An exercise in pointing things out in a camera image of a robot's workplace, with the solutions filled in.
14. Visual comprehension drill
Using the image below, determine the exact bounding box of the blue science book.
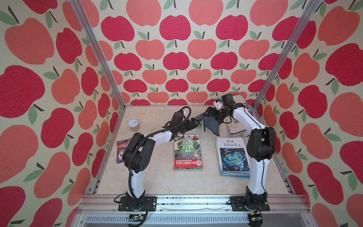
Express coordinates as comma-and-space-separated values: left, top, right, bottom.
216, 137, 251, 174

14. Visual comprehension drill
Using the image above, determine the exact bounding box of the white round tape roll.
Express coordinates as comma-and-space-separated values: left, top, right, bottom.
128, 119, 140, 132

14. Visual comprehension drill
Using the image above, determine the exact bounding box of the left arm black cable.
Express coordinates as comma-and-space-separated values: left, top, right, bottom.
127, 105, 192, 205

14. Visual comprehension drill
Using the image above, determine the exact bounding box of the left aluminium frame post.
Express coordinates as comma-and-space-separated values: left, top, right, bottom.
70, 0, 126, 110

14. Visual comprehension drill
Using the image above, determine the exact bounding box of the purple candy bag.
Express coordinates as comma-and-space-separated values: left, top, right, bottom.
116, 138, 131, 164

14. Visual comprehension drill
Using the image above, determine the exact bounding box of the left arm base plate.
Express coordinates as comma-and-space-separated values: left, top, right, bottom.
118, 195, 157, 212

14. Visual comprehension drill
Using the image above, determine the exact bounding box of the aluminium frame post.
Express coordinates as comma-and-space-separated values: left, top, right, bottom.
70, 0, 126, 110
252, 0, 322, 111

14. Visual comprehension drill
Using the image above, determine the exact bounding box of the right aluminium frame post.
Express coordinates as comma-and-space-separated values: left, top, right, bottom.
252, 0, 322, 111

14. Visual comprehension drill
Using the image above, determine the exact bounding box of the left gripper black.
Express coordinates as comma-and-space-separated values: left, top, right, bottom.
177, 118, 200, 133

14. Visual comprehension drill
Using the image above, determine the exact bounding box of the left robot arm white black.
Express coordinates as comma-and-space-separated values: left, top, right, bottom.
123, 106, 198, 205

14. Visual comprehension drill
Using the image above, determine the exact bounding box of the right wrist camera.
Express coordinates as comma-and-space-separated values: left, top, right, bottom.
213, 94, 235, 110

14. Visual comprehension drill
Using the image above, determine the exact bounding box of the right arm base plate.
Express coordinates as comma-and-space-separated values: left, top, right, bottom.
226, 195, 270, 212

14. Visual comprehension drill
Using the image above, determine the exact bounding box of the red green book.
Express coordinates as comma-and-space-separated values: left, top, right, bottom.
174, 134, 203, 171

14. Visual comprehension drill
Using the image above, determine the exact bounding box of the folded newspaper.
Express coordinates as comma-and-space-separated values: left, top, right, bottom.
227, 95, 255, 137

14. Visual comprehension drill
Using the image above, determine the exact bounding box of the yellow picture book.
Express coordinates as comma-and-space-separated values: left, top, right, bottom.
220, 172, 250, 178

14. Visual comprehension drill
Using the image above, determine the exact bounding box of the aluminium front rail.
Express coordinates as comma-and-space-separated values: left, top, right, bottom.
70, 194, 317, 227

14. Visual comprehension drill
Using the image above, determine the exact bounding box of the grey microfibre cloth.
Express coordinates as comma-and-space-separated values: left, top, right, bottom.
195, 107, 224, 136

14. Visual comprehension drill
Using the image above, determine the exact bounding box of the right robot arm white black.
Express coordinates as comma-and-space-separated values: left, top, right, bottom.
211, 104, 276, 211

